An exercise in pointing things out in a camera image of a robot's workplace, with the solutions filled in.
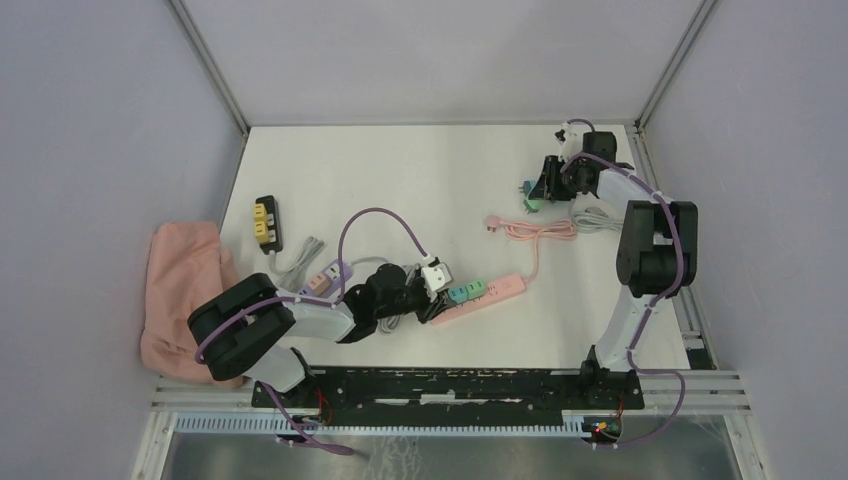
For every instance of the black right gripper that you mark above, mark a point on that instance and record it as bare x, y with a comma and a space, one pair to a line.
552, 189

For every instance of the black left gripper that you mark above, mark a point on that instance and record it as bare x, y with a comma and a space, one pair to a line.
439, 305

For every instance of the teal cube plug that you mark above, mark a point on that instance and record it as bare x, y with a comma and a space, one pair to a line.
458, 295

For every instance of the green cube plug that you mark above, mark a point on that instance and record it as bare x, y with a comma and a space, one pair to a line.
532, 206
475, 289

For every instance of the pink power strip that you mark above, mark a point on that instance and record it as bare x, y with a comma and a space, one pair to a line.
497, 291

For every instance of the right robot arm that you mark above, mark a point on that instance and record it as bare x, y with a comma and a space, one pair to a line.
657, 251

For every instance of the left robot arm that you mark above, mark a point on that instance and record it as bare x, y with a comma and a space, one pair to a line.
238, 332

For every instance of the beige pink charger plug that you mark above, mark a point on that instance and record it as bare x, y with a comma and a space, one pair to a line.
317, 285

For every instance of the yellow charger plug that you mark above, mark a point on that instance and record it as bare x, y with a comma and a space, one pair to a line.
259, 212
261, 232

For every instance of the purple power strip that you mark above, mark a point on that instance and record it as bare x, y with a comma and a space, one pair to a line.
337, 272

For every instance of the small black power strip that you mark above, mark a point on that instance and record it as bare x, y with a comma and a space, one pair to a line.
276, 244

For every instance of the pink cloth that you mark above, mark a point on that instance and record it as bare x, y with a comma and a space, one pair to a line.
187, 267

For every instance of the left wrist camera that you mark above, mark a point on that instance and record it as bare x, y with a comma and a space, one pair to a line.
436, 274

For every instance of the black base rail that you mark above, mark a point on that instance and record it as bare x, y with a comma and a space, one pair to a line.
443, 397

